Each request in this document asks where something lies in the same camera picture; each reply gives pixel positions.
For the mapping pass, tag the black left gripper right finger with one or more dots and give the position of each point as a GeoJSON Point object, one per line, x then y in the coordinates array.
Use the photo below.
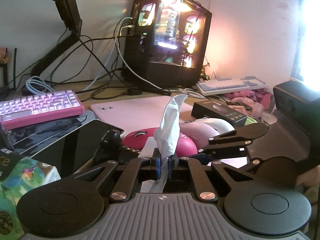
{"type": "Point", "coordinates": [192, 174]}

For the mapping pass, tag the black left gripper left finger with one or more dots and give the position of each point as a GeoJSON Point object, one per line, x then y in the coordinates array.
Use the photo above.
{"type": "Point", "coordinates": [136, 171]}

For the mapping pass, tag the white tissue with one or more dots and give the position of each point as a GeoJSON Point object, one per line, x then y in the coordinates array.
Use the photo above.
{"type": "Point", "coordinates": [167, 136]}

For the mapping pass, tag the magenta computer mouse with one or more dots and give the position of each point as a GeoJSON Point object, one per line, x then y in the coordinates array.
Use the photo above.
{"type": "Point", "coordinates": [137, 140]}

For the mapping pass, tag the light pink computer mouse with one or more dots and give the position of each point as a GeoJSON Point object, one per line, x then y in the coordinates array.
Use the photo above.
{"type": "Point", "coordinates": [200, 130]}

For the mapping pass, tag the black tablet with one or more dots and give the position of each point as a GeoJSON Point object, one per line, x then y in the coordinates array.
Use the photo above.
{"type": "Point", "coordinates": [66, 144]}

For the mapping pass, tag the small black product box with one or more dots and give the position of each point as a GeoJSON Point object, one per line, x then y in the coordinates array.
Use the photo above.
{"type": "Point", "coordinates": [214, 109]}

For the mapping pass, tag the pink mouse pad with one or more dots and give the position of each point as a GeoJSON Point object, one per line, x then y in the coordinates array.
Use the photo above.
{"type": "Point", "coordinates": [132, 114]}

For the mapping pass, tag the white blue keyboard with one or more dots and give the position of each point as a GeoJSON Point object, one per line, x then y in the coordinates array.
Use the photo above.
{"type": "Point", "coordinates": [223, 86]}

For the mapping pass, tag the green floral tissue pack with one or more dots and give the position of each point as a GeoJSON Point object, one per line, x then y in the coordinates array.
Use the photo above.
{"type": "Point", "coordinates": [19, 175]}

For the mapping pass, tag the pink mechanical keyboard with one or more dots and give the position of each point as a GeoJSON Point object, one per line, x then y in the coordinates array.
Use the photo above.
{"type": "Point", "coordinates": [35, 109]}

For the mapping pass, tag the black RGB computer case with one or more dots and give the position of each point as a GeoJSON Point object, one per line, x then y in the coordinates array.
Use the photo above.
{"type": "Point", "coordinates": [167, 43]}

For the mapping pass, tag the black device with green light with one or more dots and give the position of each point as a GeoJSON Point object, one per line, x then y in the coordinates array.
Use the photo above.
{"type": "Point", "coordinates": [301, 105]}

